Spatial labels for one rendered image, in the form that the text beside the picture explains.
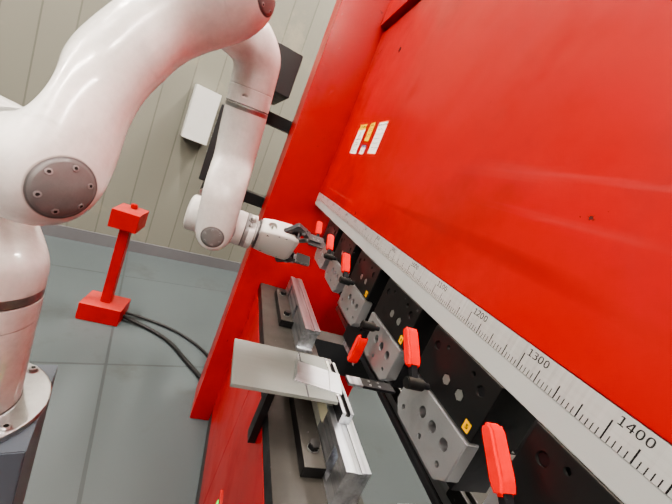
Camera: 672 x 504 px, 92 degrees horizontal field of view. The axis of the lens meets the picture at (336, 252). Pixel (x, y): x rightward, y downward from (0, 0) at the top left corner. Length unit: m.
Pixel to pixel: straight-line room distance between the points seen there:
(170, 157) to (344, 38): 2.50
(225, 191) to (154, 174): 3.09
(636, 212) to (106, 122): 0.59
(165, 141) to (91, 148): 3.26
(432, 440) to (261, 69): 0.70
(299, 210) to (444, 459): 1.29
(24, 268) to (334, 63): 1.37
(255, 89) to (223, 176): 0.18
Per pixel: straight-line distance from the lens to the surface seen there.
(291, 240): 0.80
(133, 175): 3.80
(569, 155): 0.51
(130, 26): 0.56
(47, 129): 0.47
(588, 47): 0.61
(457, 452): 0.51
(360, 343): 0.70
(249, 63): 0.74
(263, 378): 0.84
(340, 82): 1.63
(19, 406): 0.70
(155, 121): 3.73
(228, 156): 0.75
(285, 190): 1.58
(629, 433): 0.40
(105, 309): 2.70
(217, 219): 0.71
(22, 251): 0.57
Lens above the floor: 1.49
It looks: 12 degrees down
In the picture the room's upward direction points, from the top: 23 degrees clockwise
